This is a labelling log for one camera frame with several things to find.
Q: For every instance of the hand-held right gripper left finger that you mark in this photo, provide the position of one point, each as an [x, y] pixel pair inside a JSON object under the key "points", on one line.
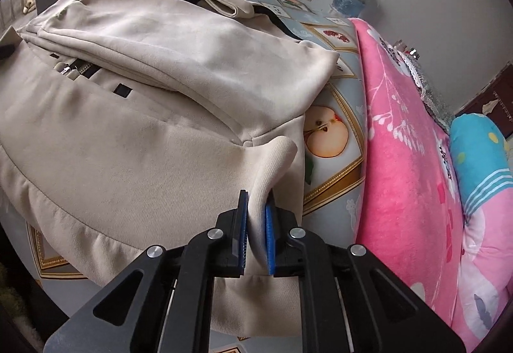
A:
{"points": [[241, 232]]}

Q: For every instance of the dark red door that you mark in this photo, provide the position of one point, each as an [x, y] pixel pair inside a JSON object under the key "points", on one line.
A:
{"points": [[493, 96]]}

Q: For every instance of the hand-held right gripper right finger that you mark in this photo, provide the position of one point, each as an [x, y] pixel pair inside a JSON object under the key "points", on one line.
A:
{"points": [[270, 240]]}

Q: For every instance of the fruit print bed sheet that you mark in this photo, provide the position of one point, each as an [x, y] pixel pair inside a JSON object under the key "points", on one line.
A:
{"points": [[340, 136]]}

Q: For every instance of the cream coat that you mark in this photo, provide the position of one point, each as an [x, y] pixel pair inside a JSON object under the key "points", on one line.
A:
{"points": [[140, 128]]}

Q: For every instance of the pink floral blanket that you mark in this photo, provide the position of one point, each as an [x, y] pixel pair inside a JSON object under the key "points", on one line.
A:
{"points": [[400, 176]]}

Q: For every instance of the silver lace cloth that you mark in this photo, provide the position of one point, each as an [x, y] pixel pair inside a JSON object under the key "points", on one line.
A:
{"points": [[429, 92]]}

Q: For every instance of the cyan and pink pillow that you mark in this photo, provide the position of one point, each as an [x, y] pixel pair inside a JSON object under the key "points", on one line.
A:
{"points": [[481, 152]]}

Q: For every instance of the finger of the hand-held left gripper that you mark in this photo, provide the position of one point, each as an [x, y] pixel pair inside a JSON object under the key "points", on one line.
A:
{"points": [[6, 51]]}

